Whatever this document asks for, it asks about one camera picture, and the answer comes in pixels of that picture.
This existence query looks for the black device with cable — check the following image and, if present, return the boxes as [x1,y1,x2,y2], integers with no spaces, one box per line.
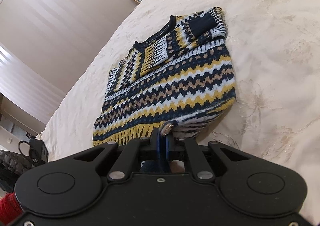
[18,139,49,166]

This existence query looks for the navy yellow patterned knit sweater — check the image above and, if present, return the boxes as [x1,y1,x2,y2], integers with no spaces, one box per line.
[92,7,236,146]

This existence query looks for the cream embroidered bedspread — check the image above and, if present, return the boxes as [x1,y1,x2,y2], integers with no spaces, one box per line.
[40,0,319,224]

